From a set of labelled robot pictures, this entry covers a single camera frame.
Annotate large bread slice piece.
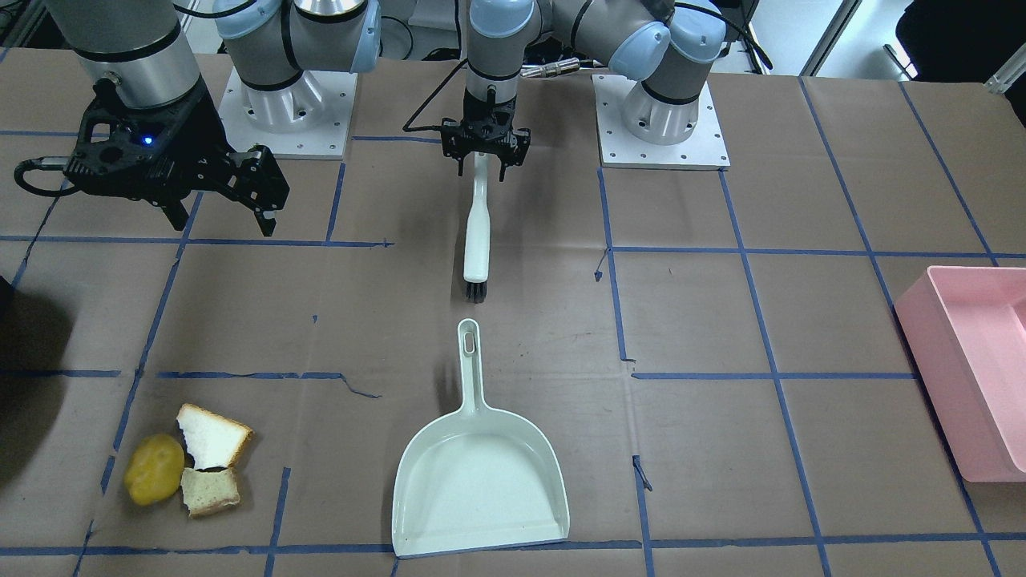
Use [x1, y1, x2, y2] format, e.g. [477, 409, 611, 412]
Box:
[176, 403, 253, 470]

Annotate pale green dustpan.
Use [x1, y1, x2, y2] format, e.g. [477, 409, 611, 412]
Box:
[391, 318, 571, 559]

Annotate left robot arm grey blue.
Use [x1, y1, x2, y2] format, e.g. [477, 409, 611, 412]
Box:
[438, 1, 733, 169]

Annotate white hand brush black bristles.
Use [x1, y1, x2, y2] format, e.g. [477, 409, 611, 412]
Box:
[463, 152, 491, 304]

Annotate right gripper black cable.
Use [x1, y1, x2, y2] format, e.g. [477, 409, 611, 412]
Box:
[11, 156, 81, 198]

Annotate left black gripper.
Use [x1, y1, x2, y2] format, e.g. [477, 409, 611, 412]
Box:
[440, 89, 531, 182]

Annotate pink plastic bin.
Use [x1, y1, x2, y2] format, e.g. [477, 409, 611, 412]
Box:
[895, 265, 1025, 482]

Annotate small bread slice piece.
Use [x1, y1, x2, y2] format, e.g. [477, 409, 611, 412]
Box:
[180, 467, 241, 518]

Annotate yellow potato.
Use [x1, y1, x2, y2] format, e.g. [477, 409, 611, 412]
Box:
[123, 434, 184, 506]

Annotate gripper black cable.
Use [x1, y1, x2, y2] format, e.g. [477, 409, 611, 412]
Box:
[402, 60, 470, 134]
[11, 156, 81, 198]

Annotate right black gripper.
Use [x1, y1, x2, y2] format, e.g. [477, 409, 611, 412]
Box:
[63, 78, 290, 237]

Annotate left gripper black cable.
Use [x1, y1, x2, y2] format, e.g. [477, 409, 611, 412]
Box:
[402, 60, 470, 134]

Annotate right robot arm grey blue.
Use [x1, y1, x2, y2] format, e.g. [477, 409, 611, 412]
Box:
[14, 1, 382, 236]

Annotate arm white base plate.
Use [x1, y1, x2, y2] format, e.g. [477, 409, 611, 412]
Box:
[218, 71, 359, 161]
[592, 75, 731, 171]

